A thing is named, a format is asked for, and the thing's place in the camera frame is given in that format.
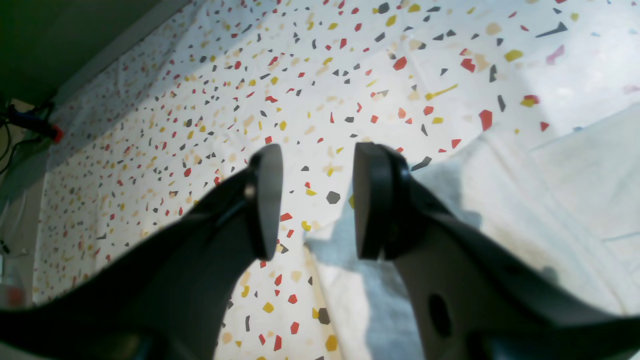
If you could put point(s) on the red clamp bottom right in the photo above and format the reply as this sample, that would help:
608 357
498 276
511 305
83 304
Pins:
35 120

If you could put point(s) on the terrazzo patterned tablecloth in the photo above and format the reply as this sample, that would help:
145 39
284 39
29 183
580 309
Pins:
185 110

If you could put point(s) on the image-left left gripper white right finger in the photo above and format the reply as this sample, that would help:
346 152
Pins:
471 299

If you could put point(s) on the white printed T-shirt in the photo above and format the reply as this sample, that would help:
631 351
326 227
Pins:
567 207

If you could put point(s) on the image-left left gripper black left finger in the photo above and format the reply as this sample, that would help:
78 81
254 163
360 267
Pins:
165 299

